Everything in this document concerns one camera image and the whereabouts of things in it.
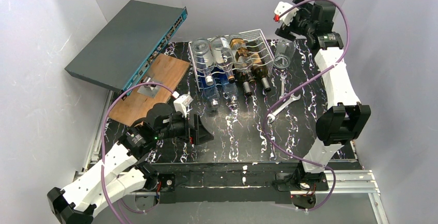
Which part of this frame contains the clear bottle green label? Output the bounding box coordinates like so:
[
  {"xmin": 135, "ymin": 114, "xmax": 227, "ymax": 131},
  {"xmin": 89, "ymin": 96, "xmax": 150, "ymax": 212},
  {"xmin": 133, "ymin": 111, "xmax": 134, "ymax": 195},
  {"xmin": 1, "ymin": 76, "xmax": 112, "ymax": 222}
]
[{"xmin": 273, "ymin": 39, "xmax": 297, "ymax": 70}]

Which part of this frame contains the clear bottle blue label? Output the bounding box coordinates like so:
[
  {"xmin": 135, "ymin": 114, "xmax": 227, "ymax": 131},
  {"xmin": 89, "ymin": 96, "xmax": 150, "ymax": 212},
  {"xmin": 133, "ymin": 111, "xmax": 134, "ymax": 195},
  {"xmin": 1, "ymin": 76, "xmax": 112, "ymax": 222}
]
[{"xmin": 210, "ymin": 36, "xmax": 236, "ymax": 83}]

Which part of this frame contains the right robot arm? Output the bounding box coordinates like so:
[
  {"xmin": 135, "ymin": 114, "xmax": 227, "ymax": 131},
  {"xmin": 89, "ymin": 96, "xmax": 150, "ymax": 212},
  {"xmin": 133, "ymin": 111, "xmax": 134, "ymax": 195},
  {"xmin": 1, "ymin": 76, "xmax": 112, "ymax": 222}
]
[{"xmin": 273, "ymin": 0, "xmax": 371, "ymax": 193}]

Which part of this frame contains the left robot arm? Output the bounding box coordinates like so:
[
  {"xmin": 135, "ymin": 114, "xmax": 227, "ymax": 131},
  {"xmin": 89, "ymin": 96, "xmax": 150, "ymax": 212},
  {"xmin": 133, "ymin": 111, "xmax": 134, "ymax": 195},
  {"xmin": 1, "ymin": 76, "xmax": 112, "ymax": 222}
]
[{"xmin": 47, "ymin": 103, "xmax": 214, "ymax": 223}]

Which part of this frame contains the blue bottle left bottom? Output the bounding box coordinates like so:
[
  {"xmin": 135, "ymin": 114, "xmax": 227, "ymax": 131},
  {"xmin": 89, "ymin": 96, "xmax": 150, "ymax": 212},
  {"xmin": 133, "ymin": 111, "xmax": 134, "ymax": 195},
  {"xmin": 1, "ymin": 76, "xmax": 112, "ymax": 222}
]
[{"xmin": 201, "ymin": 76, "xmax": 220, "ymax": 112}]

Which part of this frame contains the blue bottle right bottom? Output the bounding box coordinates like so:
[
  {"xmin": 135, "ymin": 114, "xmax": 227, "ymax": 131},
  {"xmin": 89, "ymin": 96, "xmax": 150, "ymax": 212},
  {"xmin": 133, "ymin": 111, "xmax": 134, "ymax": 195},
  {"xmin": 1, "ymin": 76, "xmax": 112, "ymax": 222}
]
[{"xmin": 221, "ymin": 75, "xmax": 238, "ymax": 109}]

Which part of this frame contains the dark wine bottle left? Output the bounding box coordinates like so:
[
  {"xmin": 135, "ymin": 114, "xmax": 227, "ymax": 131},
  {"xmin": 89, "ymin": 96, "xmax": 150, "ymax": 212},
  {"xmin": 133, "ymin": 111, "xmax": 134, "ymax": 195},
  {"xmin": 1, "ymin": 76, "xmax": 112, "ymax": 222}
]
[{"xmin": 238, "ymin": 71, "xmax": 253, "ymax": 97}]

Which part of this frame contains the dark wine bottle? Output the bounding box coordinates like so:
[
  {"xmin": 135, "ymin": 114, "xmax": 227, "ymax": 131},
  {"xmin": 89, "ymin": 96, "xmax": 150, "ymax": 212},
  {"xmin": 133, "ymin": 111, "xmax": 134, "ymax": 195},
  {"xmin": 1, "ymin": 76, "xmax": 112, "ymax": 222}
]
[
  {"xmin": 238, "ymin": 71, "xmax": 253, "ymax": 97},
  {"xmin": 251, "ymin": 53, "xmax": 271, "ymax": 93}
]

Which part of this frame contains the dark wine bottle right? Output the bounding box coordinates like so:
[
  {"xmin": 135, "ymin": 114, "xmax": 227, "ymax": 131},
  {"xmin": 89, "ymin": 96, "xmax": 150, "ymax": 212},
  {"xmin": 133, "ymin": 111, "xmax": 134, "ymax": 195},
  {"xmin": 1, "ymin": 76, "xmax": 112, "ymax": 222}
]
[{"xmin": 251, "ymin": 53, "xmax": 271, "ymax": 93}]

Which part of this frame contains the amber labelled bottle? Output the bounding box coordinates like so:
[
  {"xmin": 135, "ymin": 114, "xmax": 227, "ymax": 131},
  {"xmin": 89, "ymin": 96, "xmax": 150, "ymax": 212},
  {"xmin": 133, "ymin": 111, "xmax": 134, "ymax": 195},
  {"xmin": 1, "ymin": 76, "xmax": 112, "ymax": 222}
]
[{"xmin": 229, "ymin": 34, "xmax": 255, "ymax": 83}]

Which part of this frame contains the metal plate with cylinder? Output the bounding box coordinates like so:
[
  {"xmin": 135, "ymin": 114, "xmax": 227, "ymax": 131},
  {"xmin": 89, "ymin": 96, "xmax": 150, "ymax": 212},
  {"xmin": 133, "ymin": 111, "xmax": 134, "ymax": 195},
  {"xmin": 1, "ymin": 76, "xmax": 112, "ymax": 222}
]
[{"xmin": 137, "ymin": 75, "xmax": 161, "ymax": 98}]

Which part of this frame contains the wooden board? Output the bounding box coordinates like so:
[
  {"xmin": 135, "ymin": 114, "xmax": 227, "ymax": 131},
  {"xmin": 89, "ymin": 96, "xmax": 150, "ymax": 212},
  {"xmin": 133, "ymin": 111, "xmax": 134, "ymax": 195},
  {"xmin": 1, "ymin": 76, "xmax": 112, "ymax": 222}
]
[{"xmin": 109, "ymin": 54, "xmax": 190, "ymax": 126}]

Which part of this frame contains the small silver wrench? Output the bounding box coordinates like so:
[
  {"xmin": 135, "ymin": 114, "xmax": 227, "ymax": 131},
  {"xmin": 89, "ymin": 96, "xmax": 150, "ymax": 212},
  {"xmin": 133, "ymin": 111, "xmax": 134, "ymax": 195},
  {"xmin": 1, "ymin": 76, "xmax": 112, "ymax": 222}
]
[{"xmin": 279, "ymin": 73, "xmax": 287, "ymax": 99}]

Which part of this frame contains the large silver wrench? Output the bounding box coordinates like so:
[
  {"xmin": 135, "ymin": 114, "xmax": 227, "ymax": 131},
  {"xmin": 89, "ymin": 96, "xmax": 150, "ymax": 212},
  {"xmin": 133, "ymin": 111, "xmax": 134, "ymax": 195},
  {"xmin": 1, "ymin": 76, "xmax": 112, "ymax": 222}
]
[{"xmin": 267, "ymin": 94, "xmax": 301, "ymax": 123}]

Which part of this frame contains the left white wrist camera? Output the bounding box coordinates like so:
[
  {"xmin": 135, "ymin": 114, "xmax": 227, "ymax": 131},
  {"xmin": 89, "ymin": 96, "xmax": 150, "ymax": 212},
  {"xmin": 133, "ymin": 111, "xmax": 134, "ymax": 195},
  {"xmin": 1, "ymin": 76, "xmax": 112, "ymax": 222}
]
[{"xmin": 172, "ymin": 91, "xmax": 193, "ymax": 118}]

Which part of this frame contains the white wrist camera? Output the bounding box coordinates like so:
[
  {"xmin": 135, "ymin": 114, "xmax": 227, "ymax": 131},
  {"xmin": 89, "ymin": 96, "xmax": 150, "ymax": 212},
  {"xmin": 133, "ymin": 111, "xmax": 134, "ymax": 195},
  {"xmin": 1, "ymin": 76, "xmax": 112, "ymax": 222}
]
[
  {"xmin": 172, "ymin": 91, "xmax": 193, "ymax": 118},
  {"xmin": 273, "ymin": 2, "xmax": 299, "ymax": 26}
]

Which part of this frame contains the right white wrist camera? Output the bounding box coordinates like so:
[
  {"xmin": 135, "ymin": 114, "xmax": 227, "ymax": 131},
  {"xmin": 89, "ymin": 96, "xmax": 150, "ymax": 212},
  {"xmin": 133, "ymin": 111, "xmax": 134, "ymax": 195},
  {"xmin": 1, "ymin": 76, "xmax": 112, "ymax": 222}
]
[{"xmin": 273, "ymin": 2, "xmax": 299, "ymax": 26}]

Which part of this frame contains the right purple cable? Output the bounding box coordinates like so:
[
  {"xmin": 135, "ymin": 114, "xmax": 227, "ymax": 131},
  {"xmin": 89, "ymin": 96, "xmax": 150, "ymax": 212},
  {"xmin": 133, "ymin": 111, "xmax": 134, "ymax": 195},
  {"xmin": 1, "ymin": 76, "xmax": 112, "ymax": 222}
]
[{"xmin": 262, "ymin": 0, "xmax": 350, "ymax": 212}]

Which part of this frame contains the purple cable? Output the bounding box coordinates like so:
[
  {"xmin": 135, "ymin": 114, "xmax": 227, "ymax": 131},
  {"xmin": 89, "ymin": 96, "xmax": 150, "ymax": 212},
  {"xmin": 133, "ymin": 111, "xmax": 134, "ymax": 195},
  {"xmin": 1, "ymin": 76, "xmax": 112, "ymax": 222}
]
[
  {"xmin": 101, "ymin": 82, "xmax": 179, "ymax": 224},
  {"xmin": 262, "ymin": 0, "xmax": 350, "ymax": 212}
]

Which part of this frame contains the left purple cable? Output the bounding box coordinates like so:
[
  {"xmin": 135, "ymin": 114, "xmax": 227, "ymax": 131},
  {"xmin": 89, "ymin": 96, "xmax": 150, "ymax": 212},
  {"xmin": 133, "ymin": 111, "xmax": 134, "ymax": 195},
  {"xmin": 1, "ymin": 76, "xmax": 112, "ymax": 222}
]
[{"xmin": 101, "ymin": 82, "xmax": 179, "ymax": 224}]

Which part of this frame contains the white wire wine rack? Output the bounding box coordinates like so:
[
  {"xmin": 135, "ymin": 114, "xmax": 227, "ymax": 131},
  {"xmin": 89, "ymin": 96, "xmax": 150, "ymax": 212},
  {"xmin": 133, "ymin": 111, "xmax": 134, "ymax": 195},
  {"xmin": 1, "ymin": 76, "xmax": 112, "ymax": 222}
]
[{"xmin": 189, "ymin": 29, "xmax": 274, "ymax": 96}]

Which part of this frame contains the grey network switch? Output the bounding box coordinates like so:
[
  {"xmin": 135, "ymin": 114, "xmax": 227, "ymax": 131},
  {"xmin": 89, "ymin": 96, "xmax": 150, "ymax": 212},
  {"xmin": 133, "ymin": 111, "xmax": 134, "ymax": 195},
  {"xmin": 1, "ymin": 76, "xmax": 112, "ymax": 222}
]
[{"xmin": 65, "ymin": 0, "xmax": 187, "ymax": 94}]

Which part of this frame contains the aluminium frame rail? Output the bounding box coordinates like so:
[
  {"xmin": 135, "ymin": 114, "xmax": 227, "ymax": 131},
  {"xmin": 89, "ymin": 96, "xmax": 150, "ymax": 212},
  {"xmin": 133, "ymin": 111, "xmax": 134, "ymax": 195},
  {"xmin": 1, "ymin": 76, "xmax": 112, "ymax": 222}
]
[{"xmin": 63, "ymin": 89, "xmax": 390, "ymax": 224}]

